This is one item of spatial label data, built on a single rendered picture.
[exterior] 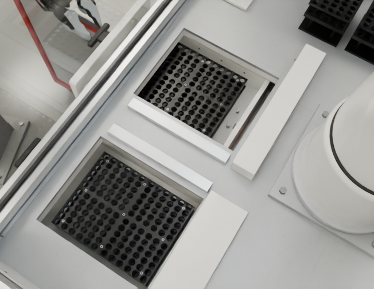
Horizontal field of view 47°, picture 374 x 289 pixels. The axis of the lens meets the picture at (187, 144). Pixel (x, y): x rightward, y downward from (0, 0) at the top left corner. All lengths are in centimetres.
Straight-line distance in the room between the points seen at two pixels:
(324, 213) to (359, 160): 21
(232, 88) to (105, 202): 37
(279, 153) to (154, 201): 27
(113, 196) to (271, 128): 34
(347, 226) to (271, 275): 16
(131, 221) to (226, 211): 19
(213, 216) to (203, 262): 8
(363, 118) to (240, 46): 45
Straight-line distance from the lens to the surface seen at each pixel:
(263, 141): 84
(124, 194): 88
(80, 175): 98
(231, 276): 81
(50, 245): 84
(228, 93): 97
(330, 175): 72
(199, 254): 79
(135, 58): 91
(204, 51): 106
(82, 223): 88
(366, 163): 65
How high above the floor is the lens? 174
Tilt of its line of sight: 68 degrees down
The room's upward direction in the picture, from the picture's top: 4 degrees clockwise
